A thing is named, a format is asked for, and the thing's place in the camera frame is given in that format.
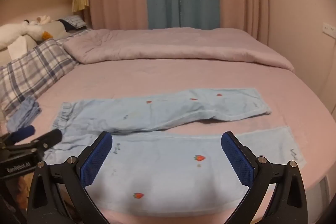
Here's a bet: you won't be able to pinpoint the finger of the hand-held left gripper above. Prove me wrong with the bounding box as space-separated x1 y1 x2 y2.
0 125 36 148
16 129 63 156

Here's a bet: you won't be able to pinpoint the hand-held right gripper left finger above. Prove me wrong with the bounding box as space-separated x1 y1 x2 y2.
27 131 113 224

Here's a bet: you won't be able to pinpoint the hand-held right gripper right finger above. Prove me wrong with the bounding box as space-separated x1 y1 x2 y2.
221 131 308 224

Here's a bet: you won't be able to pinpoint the light blue denim shorts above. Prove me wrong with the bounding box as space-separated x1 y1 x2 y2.
43 87 307 216

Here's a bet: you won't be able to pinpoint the folded blue cloth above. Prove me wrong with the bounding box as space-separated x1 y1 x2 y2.
6 95 42 133

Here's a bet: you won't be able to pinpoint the tan fluffy rug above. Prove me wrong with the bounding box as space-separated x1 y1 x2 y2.
10 175 30 214

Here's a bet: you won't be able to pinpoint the bed with pink sheet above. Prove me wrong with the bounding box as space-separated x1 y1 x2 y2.
0 27 332 224

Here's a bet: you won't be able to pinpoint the white goose plush toy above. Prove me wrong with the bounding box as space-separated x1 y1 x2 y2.
0 15 53 49

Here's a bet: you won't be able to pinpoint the small plaid pillow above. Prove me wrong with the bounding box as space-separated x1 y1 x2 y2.
58 15 88 31

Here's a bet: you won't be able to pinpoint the pink duvet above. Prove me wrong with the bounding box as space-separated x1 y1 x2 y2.
64 27 295 73

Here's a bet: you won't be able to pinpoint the white wall socket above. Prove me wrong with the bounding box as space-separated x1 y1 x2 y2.
322 22 336 38

